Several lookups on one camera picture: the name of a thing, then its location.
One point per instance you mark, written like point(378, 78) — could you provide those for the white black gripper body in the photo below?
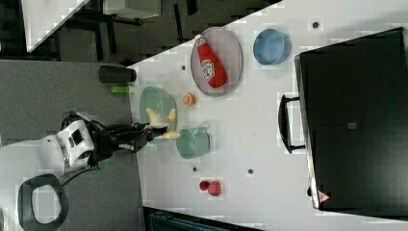
point(107, 139)

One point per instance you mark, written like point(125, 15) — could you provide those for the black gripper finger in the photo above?
point(153, 133)

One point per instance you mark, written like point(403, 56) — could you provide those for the plush peeled banana toy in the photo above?
point(160, 121)

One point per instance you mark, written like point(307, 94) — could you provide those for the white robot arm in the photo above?
point(32, 190)

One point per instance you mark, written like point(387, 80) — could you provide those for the green mug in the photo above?
point(193, 142)

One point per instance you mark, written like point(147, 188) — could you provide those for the green perforated colander basket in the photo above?
point(156, 99)

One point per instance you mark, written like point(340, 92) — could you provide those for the plush orange slice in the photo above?
point(189, 99)

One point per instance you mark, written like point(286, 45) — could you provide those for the red plush strawberry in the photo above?
point(204, 185)

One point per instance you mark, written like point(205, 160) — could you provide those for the pink plush strawberry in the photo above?
point(214, 188)

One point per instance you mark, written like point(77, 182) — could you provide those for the plush red ketchup bottle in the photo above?
point(212, 68)

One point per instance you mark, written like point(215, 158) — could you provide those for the grey round plate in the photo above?
point(228, 50)

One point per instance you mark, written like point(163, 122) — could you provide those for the blue bowl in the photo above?
point(271, 47)

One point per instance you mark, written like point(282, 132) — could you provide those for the black silver toaster oven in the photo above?
point(353, 106)

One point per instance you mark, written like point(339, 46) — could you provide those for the black cylinder post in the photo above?
point(116, 75)

